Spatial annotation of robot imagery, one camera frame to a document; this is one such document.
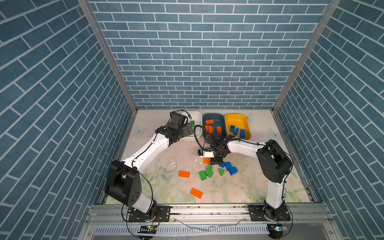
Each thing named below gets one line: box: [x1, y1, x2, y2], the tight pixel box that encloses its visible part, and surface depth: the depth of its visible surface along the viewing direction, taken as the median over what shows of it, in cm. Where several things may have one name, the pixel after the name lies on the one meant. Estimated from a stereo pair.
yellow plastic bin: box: [225, 113, 252, 140], surface depth 111 cm
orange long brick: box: [178, 170, 191, 178], surface depth 88 cm
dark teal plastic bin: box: [202, 113, 226, 144], surface depth 111 cm
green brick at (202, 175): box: [199, 170, 207, 181], surface depth 87 cm
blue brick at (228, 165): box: [224, 161, 233, 171], surface depth 91 cm
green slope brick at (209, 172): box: [205, 164, 214, 178], surface depth 88 cm
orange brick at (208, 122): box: [205, 119, 215, 125], surface depth 114 cm
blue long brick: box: [240, 129, 246, 140], surface depth 107 cm
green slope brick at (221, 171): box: [218, 168, 225, 177], surface depth 90 cm
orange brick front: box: [190, 187, 204, 199], surface depth 82 cm
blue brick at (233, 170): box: [228, 167, 239, 176], surface depth 89 cm
